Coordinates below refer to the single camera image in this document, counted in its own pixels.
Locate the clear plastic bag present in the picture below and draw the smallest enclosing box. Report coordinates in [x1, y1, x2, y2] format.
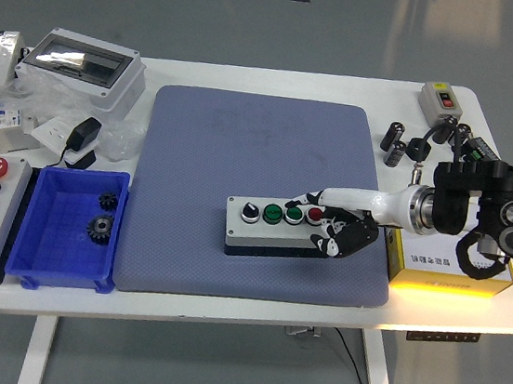
[0, 64, 151, 165]

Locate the white circuit breaker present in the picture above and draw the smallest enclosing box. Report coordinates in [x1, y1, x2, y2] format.
[0, 106, 46, 158]

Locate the black cable under table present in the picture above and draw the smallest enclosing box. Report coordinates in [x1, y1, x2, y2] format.
[325, 327, 392, 384]

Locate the blue plastic bin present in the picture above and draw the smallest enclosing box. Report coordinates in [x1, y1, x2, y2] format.
[2, 158, 133, 300]

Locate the small black bevel gear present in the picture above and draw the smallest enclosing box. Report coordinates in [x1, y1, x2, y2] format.
[97, 190, 120, 212]

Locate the small grey two-button switch box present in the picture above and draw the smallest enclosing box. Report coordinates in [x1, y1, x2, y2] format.
[414, 79, 467, 133]

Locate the grey metal bracket under table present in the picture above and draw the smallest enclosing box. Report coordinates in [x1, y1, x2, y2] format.
[284, 324, 323, 340]

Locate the black table control panel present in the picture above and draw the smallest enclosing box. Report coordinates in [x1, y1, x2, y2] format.
[405, 325, 482, 351]

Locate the white table leg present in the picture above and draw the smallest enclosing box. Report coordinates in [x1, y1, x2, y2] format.
[354, 328, 404, 384]
[16, 311, 59, 384]

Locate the black hex nut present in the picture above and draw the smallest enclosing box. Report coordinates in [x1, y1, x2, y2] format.
[403, 136, 433, 164]

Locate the black module with green terminal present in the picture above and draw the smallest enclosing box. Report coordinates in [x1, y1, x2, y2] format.
[459, 134, 504, 167]

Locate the large black bevel gear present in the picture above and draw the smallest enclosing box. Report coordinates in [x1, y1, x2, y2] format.
[84, 211, 117, 246]

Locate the grey enclosure with clear lid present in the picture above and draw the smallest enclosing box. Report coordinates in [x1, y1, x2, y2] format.
[10, 22, 152, 118]

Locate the black cylindrical capacitor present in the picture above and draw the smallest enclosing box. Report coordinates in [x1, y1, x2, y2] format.
[446, 121, 473, 150]
[431, 113, 460, 146]
[383, 139, 408, 169]
[379, 119, 406, 153]

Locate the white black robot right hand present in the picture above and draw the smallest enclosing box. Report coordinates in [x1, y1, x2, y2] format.
[279, 171, 420, 268]

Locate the black power adapter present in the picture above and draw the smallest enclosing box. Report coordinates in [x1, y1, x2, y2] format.
[46, 112, 104, 173]

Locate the yellow white cardboard box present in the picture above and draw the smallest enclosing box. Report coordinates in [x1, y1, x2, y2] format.
[378, 224, 513, 304]

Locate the grey four-button control box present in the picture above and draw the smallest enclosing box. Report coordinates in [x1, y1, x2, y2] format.
[220, 187, 338, 269]

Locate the blue-grey mat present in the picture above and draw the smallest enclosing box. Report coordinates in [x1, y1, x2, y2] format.
[111, 77, 413, 324]

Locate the white wall socket plate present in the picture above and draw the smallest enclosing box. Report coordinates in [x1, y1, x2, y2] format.
[27, 113, 101, 172]

